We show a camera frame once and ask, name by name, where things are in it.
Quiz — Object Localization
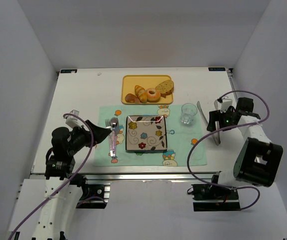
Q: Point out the metal tongs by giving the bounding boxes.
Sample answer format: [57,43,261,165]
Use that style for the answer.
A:
[196,101,221,146]

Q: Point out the small brown bread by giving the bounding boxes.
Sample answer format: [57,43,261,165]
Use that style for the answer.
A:
[125,93,141,104]

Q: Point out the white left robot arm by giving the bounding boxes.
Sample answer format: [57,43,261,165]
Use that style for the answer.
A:
[32,120,112,240]

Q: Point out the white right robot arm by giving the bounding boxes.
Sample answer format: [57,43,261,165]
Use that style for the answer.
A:
[207,97,283,187]

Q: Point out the seeded bread slice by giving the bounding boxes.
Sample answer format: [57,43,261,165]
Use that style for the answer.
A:
[155,79,174,98]

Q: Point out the clear drinking glass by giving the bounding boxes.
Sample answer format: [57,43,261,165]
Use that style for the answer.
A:
[180,103,198,125]

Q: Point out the square floral plate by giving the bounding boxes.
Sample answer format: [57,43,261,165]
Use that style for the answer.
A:
[125,115,168,153]

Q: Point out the right blue table label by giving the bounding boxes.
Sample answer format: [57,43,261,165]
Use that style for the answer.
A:
[208,67,226,72]

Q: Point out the blue table label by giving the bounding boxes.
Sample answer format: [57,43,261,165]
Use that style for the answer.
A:
[60,69,78,74]
[208,67,226,72]

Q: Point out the green cartoon placemat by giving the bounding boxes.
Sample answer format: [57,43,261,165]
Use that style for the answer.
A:
[93,105,203,167]

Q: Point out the striped croissant roll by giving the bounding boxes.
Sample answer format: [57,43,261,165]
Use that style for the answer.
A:
[134,85,148,103]

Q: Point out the orange glazed donut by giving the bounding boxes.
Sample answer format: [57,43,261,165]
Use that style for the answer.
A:
[146,88,161,103]

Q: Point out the left blue table label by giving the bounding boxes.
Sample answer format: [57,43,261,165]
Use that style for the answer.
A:
[60,69,78,74]

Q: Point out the yellow plastic tray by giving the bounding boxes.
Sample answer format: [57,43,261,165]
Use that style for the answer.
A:
[121,75,174,105]

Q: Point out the fork with pink handle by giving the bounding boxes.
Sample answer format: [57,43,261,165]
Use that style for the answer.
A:
[105,119,114,157]

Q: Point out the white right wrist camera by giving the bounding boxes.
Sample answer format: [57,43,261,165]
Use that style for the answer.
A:
[216,98,233,113]

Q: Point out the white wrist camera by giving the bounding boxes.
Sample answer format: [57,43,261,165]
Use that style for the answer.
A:
[216,98,233,113]
[63,109,81,129]

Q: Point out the knife with pink handle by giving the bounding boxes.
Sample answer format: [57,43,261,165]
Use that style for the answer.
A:
[113,121,119,158]

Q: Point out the spoon with pink handle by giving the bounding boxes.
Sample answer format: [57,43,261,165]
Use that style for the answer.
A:
[110,117,119,158]

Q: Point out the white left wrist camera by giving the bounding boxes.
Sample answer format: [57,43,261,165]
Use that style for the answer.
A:
[63,109,81,129]

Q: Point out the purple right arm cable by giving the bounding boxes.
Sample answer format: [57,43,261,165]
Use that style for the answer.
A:
[186,90,271,211]

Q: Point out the aluminium table rail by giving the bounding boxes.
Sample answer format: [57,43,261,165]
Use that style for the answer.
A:
[30,170,222,182]

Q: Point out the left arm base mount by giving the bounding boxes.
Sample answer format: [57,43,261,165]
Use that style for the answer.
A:
[70,174,110,210]

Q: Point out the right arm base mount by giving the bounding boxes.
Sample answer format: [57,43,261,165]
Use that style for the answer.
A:
[187,184,241,212]

